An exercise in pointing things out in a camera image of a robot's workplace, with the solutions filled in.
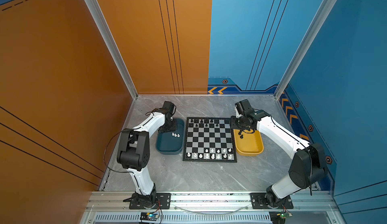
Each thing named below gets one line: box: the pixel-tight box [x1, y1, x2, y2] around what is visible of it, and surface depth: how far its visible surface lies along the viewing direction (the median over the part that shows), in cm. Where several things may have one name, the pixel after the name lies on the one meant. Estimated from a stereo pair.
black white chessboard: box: [182, 116, 238, 163], surface depth 94 cm
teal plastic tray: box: [155, 118, 185, 155], surface depth 95 cm
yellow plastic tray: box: [233, 129, 265, 157], surface depth 94 cm
